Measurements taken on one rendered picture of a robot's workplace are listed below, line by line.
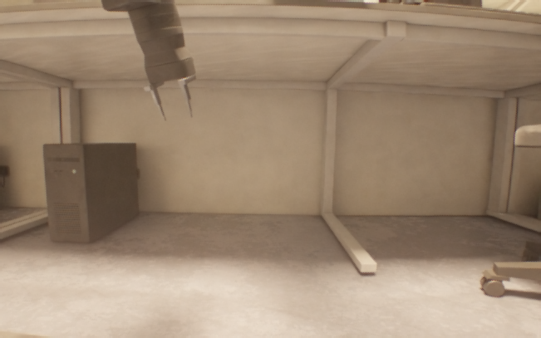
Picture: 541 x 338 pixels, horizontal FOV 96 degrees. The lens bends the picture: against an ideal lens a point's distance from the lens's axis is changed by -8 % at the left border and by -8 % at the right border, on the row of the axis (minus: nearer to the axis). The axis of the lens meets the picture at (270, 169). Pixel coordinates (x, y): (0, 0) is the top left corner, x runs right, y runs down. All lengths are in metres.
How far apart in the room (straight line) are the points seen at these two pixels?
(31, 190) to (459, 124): 2.58
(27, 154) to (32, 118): 0.22
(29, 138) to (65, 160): 0.84
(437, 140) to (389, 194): 0.42
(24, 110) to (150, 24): 1.69
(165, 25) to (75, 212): 0.94
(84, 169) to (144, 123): 0.56
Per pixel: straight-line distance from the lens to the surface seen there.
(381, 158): 1.64
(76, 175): 1.23
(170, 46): 0.48
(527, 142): 0.94
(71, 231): 1.30
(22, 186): 2.15
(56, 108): 1.81
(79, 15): 0.89
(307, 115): 1.53
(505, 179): 1.94
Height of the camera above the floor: 0.42
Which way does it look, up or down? 6 degrees down
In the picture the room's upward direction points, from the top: 1 degrees clockwise
